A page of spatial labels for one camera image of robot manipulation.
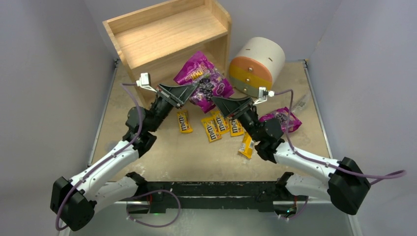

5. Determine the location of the yellow m&m bag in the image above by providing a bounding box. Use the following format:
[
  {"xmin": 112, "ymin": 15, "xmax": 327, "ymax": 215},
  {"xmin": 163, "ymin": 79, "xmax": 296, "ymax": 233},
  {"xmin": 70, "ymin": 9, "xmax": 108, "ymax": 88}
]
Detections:
[
  {"xmin": 177, "ymin": 110, "xmax": 193, "ymax": 133},
  {"xmin": 210, "ymin": 111, "xmax": 230, "ymax": 135},
  {"xmin": 229, "ymin": 119, "xmax": 245, "ymax": 137},
  {"xmin": 201, "ymin": 117, "xmax": 222, "ymax": 143}
]

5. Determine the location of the purple candy bag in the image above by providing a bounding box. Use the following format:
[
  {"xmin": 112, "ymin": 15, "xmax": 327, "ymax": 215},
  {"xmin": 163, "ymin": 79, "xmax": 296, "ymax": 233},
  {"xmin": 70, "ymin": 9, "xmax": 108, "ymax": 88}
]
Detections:
[
  {"xmin": 259, "ymin": 107, "xmax": 302, "ymax": 133},
  {"xmin": 174, "ymin": 51, "xmax": 234, "ymax": 113}
]

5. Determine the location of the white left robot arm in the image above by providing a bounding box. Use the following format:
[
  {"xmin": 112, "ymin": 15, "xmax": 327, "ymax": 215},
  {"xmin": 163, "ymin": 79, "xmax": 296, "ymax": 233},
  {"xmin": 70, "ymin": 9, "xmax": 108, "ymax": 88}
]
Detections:
[{"xmin": 50, "ymin": 84, "xmax": 197, "ymax": 231}]

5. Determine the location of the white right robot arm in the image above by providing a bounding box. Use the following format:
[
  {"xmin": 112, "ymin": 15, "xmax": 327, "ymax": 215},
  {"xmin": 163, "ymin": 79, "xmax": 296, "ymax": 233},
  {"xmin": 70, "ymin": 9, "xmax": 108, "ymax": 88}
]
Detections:
[{"xmin": 212, "ymin": 96, "xmax": 371, "ymax": 215}]

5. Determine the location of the wooden shelf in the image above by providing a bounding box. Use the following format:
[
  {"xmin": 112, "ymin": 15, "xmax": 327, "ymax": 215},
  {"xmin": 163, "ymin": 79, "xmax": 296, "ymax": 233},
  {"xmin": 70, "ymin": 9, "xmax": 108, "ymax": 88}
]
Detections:
[{"xmin": 103, "ymin": 0, "xmax": 232, "ymax": 86}]

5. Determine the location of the yellow M&M bag face down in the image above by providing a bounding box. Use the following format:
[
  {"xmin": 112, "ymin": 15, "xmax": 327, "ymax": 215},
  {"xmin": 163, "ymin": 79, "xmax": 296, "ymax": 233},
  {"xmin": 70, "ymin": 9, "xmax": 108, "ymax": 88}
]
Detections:
[{"xmin": 238, "ymin": 132, "xmax": 254, "ymax": 159}]

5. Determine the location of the clear plastic packet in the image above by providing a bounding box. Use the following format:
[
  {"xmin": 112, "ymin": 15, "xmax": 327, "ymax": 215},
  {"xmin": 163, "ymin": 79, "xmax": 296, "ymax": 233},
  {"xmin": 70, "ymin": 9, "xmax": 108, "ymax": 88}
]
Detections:
[{"xmin": 291, "ymin": 93, "xmax": 311, "ymax": 114}]

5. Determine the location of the round pastel drawer cabinet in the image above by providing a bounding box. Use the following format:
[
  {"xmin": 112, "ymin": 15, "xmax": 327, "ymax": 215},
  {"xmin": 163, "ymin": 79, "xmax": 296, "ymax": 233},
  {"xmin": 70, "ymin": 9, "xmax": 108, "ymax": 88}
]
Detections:
[{"xmin": 228, "ymin": 37, "xmax": 286, "ymax": 97}]

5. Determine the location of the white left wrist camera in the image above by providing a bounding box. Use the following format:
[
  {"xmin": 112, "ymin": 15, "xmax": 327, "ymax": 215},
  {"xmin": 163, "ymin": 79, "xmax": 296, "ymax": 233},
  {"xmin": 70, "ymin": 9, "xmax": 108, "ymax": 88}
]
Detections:
[{"xmin": 136, "ymin": 72, "xmax": 156, "ymax": 92}]

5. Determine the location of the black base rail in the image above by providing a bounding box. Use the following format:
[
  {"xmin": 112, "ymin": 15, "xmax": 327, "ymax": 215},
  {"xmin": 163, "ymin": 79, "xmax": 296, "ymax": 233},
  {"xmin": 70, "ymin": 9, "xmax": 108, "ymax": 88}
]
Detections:
[{"xmin": 126, "ymin": 172, "xmax": 306, "ymax": 214}]

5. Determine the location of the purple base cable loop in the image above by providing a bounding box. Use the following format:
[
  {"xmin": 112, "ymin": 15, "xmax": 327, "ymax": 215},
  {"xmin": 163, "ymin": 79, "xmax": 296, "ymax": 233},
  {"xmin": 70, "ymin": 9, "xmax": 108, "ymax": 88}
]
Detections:
[{"xmin": 126, "ymin": 189, "xmax": 181, "ymax": 228}]

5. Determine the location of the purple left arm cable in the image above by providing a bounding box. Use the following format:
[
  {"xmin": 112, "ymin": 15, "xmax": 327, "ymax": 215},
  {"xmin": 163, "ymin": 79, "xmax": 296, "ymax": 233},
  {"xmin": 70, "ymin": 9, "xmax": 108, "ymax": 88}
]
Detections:
[{"xmin": 55, "ymin": 83, "xmax": 146, "ymax": 232}]

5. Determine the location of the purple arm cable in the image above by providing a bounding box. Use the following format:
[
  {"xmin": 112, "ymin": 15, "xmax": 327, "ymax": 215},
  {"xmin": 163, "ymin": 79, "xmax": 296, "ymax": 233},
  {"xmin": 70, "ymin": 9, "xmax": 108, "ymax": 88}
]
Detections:
[
  {"xmin": 273, "ymin": 88, "xmax": 407, "ymax": 180},
  {"xmin": 55, "ymin": 83, "xmax": 146, "ymax": 232}
]

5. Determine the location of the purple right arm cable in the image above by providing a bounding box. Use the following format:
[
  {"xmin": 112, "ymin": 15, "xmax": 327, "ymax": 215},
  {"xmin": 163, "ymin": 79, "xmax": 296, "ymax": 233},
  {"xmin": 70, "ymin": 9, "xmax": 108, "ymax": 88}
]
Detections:
[{"xmin": 273, "ymin": 88, "xmax": 407, "ymax": 180}]

